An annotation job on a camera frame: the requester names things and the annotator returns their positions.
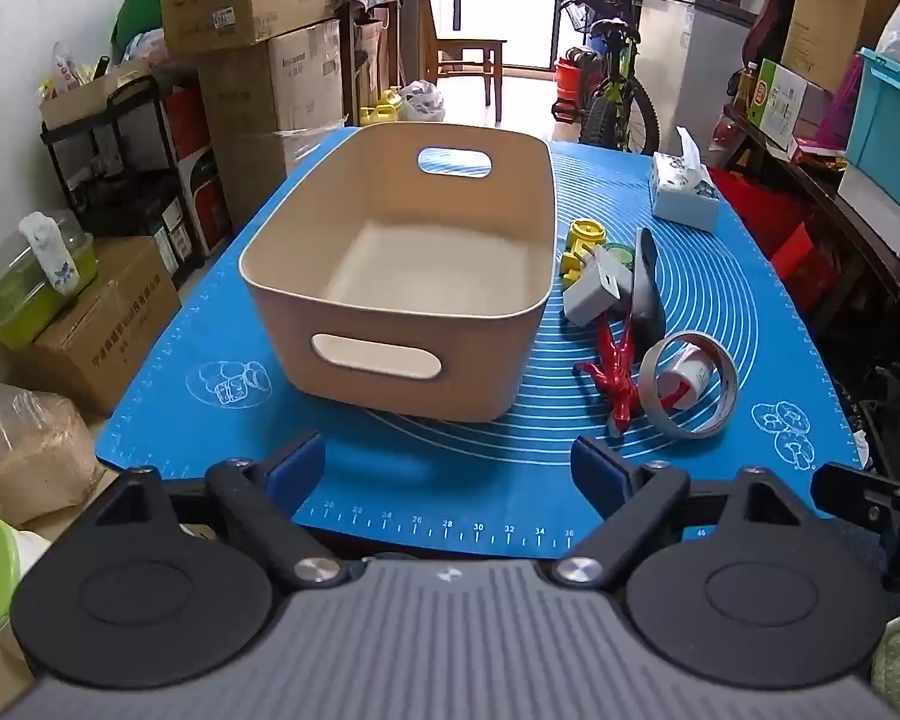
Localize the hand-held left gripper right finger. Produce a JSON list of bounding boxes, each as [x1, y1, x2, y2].
[[555, 435, 803, 590]]

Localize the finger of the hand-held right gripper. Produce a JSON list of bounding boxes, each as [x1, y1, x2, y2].
[[810, 461, 900, 593]]

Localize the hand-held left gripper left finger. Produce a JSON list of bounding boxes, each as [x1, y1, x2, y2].
[[94, 431, 350, 592]]

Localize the grey tape roll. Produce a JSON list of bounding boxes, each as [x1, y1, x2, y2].
[[639, 331, 740, 440]]

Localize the beige plastic storage bin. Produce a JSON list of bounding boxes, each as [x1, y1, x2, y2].
[[238, 122, 557, 423]]

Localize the black plastic tool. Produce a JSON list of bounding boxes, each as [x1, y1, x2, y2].
[[630, 227, 667, 338]]

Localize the blue silicone baking mat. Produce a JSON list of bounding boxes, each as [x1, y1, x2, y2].
[[94, 122, 871, 560]]

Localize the white power adapter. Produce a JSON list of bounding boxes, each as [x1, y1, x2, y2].
[[562, 246, 635, 325]]

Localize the printed brown cardboard box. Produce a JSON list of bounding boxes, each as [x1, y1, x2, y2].
[[11, 236, 185, 417]]

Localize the yellow plastic toy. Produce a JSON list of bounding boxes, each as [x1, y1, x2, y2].
[[559, 217, 608, 293]]

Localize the clear bag of grain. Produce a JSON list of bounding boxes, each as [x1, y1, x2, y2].
[[0, 382, 106, 526]]

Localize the dark wooden side table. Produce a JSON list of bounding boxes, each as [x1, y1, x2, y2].
[[720, 101, 900, 301]]

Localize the white patterned tissue box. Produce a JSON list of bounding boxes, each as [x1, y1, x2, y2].
[[649, 126, 722, 233]]

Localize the red bags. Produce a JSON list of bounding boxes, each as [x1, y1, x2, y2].
[[709, 165, 841, 293]]

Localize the red white box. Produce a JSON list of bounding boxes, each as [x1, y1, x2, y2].
[[166, 86, 233, 256]]

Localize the green clear-lid container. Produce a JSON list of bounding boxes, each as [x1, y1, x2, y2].
[[0, 210, 98, 350]]

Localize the black shelf cart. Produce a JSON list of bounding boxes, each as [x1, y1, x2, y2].
[[40, 75, 230, 278]]

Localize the large taped cardboard box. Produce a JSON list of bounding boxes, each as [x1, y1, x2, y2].
[[195, 19, 346, 230]]

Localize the black green bicycle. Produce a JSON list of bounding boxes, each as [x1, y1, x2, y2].
[[536, 0, 661, 155]]

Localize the yellow plastic jug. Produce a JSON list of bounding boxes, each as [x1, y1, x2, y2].
[[360, 86, 406, 127]]

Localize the teal storage box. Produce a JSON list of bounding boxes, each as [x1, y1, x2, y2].
[[844, 47, 900, 188]]

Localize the red bucket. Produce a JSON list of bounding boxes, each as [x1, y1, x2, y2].
[[555, 49, 605, 121]]

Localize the white plastic bag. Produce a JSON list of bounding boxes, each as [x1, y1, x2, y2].
[[399, 79, 447, 123]]

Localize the green white carton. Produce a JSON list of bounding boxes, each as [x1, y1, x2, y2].
[[746, 58, 833, 151]]

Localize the open cardboard box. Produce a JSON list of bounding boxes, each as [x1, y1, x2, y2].
[[40, 64, 155, 132]]

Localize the white chest freezer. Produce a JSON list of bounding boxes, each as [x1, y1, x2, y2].
[[637, 0, 758, 158]]

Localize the wooden chair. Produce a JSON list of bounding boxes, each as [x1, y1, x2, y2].
[[420, 0, 507, 125]]

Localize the tall brown cardboard box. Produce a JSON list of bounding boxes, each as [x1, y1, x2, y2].
[[780, 0, 900, 91]]

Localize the green bag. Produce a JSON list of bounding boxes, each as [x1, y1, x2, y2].
[[112, 0, 167, 61]]

